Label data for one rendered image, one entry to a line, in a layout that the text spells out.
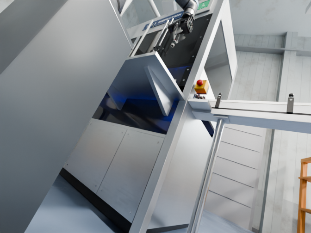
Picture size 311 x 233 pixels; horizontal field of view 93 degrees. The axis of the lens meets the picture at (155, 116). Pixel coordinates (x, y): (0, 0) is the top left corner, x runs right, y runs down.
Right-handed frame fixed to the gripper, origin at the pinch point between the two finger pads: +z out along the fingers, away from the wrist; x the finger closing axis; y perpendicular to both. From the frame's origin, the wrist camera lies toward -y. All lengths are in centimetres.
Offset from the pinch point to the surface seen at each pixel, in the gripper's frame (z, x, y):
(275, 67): -362, 414, 46
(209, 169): 63, 42, 29
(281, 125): 29, 44, 58
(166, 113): 39.3, 23.9, -2.1
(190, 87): 16.2, 26.8, 7.1
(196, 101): 26.9, 26.8, 14.3
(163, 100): 34.3, 16.0, -2.1
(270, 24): -512, 363, 17
